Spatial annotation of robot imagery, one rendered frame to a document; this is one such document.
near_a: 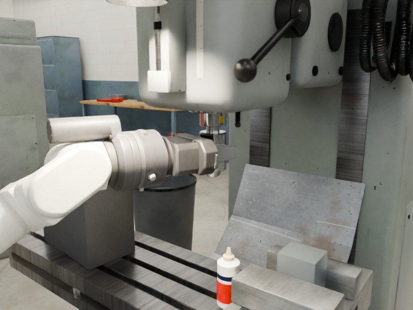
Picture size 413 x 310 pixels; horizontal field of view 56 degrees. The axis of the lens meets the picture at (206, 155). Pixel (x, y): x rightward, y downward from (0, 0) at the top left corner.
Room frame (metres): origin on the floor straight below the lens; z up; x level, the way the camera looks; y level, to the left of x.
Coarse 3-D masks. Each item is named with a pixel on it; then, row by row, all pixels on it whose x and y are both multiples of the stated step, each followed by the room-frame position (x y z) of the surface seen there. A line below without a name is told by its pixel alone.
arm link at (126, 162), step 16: (48, 128) 0.52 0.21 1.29; (64, 128) 0.51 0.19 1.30; (80, 128) 0.52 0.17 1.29; (96, 128) 0.53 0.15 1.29; (112, 128) 0.54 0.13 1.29; (64, 144) 0.55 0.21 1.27; (80, 144) 0.50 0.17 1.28; (96, 144) 0.51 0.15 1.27; (112, 144) 0.54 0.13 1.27; (128, 144) 0.53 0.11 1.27; (48, 160) 0.54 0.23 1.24; (112, 160) 0.52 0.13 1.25; (128, 160) 0.52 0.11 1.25; (112, 176) 0.52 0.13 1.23; (128, 176) 0.52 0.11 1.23
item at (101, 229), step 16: (112, 192) 0.79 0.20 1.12; (128, 192) 0.82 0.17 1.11; (80, 208) 0.75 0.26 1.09; (96, 208) 0.76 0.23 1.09; (112, 208) 0.79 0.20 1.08; (128, 208) 0.81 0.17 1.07; (64, 224) 0.81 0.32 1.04; (80, 224) 0.75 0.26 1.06; (96, 224) 0.76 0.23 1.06; (112, 224) 0.78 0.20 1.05; (128, 224) 0.81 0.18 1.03; (48, 240) 0.87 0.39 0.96; (64, 240) 0.81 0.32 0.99; (80, 240) 0.76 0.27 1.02; (96, 240) 0.75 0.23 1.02; (112, 240) 0.78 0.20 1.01; (128, 240) 0.81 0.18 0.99; (80, 256) 0.76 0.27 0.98; (96, 256) 0.75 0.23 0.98; (112, 256) 0.78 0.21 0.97
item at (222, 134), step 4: (200, 132) 0.64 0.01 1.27; (204, 132) 0.64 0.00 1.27; (208, 132) 0.64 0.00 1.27; (212, 132) 0.64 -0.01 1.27; (216, 132) 0.64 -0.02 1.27; (220, 132) 0.64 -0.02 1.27; (224, 132) 0.64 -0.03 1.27; (200, 136) 0.64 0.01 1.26; (204, 136) 0.63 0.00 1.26; (208, 136) 0.63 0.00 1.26; (212, 136) 0.63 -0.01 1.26; (216, 136) 0.63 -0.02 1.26; (220, 136) 0.63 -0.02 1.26; (224, 136) 0.64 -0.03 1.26
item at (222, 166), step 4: (216, 140) 0.63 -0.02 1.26; (220, 140) 0.63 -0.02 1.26; (224, 140) 0.64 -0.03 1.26; (216, 144) 0.63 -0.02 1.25; (220, 144) 0.63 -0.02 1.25; (224, 144) 0.64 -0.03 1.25; (220, 164) 0.63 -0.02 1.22; (224, 164) 0.64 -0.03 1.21; (220, 168) 0.63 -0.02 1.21; (224, 168) 0.64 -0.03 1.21
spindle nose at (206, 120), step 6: (204, 114) 0.63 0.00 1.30; (210, 114) 0.63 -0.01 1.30; (216, 114) 0.63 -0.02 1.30; (222, 114) 0.63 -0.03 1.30; (204, 120) 0.63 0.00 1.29; (210, 120) 0.63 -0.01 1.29; (216, 120) 0.63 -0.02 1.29; (204, 126) 0.63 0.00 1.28; (210, 126) 0.63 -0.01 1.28; (216, 126) 0.63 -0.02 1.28; (222, 126) 0.63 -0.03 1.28
